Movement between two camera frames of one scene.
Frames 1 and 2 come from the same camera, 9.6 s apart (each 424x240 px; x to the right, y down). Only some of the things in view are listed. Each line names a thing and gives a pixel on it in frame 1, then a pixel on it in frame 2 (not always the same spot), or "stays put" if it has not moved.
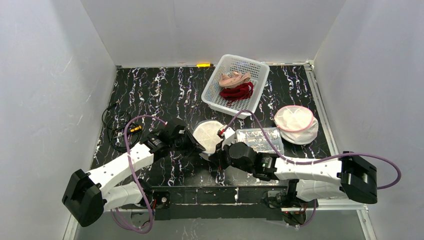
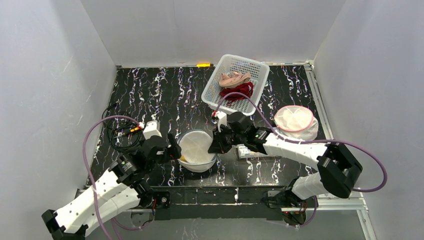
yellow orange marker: [204, 65] stays put
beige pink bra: [231, 79] stays put
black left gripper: [191, 143] to [170, 149]
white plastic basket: [236, 86] stays put
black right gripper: [219, 156] to [219, 140]
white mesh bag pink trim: [297, 125] stays put
